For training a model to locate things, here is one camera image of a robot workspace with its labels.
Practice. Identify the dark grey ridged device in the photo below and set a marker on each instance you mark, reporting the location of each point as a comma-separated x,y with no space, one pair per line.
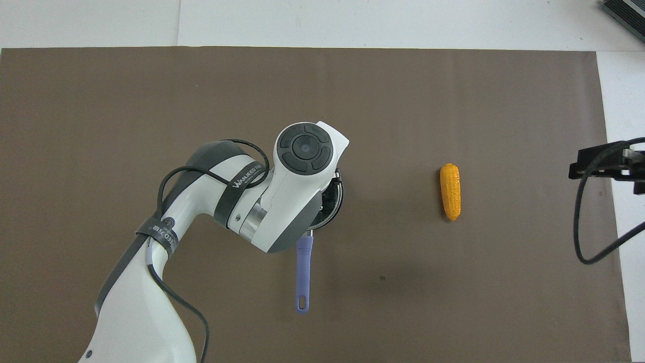
625,10

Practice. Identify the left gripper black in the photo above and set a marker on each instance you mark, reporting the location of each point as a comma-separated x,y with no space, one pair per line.
330,199

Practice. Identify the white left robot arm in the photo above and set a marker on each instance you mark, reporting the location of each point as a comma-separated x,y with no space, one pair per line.
297,191

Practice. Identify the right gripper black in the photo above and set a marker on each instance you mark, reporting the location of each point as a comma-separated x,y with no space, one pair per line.
637,169

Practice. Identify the yellow toy corn cob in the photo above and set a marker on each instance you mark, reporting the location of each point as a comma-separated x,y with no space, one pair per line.
450,191

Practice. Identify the brown table mat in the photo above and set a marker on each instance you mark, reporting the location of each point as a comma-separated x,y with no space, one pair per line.
453,101

